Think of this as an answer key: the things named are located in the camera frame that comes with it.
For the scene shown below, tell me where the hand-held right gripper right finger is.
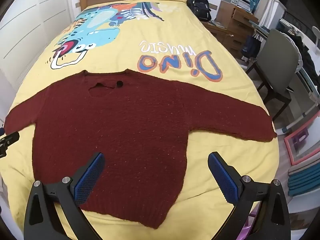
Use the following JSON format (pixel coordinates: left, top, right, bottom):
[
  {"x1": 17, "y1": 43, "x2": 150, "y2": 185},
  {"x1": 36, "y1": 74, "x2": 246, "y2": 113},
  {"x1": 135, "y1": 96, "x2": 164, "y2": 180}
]
[{"x1": 208, "y1": 151, "x2": 292, "y2": 240}]

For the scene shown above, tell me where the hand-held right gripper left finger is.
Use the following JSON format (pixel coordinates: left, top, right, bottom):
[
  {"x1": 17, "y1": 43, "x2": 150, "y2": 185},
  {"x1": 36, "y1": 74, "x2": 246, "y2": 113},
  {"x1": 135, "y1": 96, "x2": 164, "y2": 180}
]
[{"x1": 23, "y1": 152, "x2": 105, "y2": 240}]

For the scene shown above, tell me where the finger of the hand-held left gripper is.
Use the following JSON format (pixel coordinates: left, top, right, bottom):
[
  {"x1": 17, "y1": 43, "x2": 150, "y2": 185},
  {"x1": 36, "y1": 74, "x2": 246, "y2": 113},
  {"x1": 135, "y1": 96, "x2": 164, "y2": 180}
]
[{"x1": 0, "y1": 127, "x2": 20, "y2": 158}]

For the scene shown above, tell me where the maroon knit sweater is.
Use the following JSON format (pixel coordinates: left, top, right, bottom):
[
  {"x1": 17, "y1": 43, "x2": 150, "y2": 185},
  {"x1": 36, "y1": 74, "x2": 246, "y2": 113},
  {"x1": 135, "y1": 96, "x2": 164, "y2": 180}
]
[{"x1": 4, "y1": 69, "x2": 277, "y2": 229}]

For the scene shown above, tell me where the purple plastic box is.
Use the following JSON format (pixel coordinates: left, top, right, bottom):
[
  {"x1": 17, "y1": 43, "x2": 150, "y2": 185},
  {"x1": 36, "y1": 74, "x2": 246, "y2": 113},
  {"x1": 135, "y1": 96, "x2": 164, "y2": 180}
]
[{"x1": 246, "y1": 209, "x2": 258, "y2": 233}]

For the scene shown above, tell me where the white desk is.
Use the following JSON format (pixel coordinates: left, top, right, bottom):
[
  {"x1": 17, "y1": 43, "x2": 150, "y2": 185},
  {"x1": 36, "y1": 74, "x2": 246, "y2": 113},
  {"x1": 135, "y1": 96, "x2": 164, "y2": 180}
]
[{"x1": 282, "y1": 67, "x2": 320, "y2": 133}]

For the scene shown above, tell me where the white wardrobe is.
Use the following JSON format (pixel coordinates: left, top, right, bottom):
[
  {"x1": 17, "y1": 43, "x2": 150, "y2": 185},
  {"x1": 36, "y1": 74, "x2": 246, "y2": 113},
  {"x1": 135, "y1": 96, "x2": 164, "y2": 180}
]
[{"x1": 0, "y1": 0, "x2": 80, "y2": 110}]

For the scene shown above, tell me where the dark hanging bag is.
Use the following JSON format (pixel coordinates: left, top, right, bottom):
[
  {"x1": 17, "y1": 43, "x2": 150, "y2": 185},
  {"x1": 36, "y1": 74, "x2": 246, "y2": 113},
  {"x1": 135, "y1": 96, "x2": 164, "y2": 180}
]
[{"x1": 241, "y1": 35, "x2": 262, "y2": 60}]

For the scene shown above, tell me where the grey chair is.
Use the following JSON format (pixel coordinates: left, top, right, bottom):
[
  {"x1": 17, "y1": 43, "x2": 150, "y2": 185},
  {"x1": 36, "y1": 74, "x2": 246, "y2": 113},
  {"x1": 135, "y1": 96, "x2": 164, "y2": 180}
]
[{"x1": 246, "y1": 29, "x2": 303, "y2": 120}]

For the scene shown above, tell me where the black jacket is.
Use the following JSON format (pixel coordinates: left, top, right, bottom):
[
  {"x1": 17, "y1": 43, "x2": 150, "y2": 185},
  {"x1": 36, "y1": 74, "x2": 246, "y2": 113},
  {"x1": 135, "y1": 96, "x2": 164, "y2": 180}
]
[{"x1": 291, "y1": 34, "x2": 320, "y2": 80}]

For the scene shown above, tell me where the wooden dresser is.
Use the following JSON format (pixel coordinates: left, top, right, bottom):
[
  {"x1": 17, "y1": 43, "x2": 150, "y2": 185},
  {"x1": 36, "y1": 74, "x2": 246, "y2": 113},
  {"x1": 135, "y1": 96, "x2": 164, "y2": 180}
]
[{"x1": 202, "y1": 0, "x2": 260, "y2": 55}]

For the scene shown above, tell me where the yellow printed blanket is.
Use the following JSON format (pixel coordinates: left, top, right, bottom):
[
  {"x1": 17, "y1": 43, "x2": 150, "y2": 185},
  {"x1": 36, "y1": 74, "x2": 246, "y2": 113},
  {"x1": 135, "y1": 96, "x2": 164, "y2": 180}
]
[{"x1": 0, "y1": 0, "x2": 287, "y2": 240}]

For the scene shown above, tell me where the black backpack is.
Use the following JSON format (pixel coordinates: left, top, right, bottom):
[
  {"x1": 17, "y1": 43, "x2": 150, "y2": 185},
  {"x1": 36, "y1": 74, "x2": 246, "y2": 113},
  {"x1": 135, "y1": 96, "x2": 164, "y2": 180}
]
[{"x1": 186, "y1": 0, "x2": 212, "y2": 22}]

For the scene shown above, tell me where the pink picture frame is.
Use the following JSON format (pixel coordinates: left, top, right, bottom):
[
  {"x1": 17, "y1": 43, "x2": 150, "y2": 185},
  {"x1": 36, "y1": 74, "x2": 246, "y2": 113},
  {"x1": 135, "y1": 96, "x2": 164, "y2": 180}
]
[{"x1": 284, "y1": 126, "x2": 320, "y2": 165}]

